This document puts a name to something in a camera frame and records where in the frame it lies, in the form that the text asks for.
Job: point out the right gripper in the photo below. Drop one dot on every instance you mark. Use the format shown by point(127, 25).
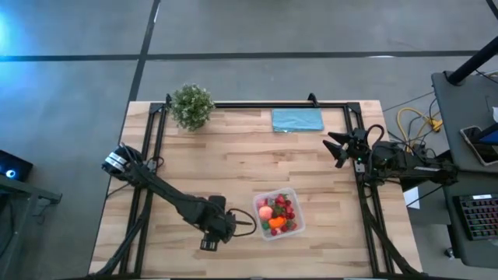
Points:
point(360, 152)

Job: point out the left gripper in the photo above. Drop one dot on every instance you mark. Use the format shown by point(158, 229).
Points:
point(218, 223)

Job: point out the toy peach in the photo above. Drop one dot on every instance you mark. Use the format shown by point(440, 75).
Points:
point(265, 213)

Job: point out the pink toy raspberry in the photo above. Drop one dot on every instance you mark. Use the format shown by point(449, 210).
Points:
point(261, 202)

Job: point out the orange toy carrot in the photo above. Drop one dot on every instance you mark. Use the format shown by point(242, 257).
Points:
point(277, 222)

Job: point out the clear plastic tupperware container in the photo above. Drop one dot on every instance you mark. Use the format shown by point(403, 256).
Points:
point(299, 233)

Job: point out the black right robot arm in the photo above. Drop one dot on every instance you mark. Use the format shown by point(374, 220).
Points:
point(412, 167)

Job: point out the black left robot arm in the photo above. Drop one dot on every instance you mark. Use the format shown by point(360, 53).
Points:
point(167, 192)

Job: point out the folded light blue cloth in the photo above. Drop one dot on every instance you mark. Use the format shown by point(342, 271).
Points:
point(297, 120)

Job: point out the white paper sheet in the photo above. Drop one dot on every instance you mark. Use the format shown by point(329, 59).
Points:
point(412, 198)

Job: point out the grey desk with pole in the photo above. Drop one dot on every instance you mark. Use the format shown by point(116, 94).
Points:
point(451, 116)

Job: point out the small green potted plant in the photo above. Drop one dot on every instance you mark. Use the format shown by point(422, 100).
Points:
point(192, 107)

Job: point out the smartphone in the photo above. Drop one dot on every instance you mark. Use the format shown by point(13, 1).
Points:
point(472, 144)

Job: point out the grey desk with keyboard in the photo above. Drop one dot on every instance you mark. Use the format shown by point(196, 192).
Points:
point(449, 233)

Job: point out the black tablet with blue screen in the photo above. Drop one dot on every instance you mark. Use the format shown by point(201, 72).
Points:
point(492, 137)

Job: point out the black pole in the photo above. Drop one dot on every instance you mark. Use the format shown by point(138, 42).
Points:
point(470, 62)

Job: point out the small black caster wheel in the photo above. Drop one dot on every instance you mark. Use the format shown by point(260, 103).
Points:
point(450, 253)

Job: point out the backlit computer keyboard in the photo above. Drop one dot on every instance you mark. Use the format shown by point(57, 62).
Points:
point(478, 218)

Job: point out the grey metal stand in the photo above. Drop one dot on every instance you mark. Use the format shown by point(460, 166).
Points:
point(39, 193)

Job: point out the black computer with blue light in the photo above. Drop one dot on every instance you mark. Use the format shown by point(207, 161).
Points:
point(19, 165)

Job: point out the grey metal bracket plate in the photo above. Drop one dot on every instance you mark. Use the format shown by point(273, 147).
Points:
point(358, 169)

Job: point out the black frame clamp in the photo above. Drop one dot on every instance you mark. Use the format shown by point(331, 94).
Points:
point(168, 101)
point(313, 100)

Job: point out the black aluminium rig frame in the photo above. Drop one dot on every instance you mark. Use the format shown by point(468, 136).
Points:
point(253, 105)

